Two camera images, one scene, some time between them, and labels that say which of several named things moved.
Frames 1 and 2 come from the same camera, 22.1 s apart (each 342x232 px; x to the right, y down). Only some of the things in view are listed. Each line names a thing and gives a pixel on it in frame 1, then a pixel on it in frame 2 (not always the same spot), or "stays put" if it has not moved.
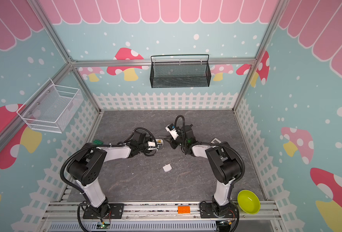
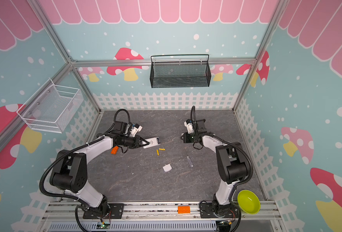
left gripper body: (144, 146) to (132, 142)
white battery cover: (167, 167) stays put
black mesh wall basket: (180, 71) stays put
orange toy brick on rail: (183, 209) stays put
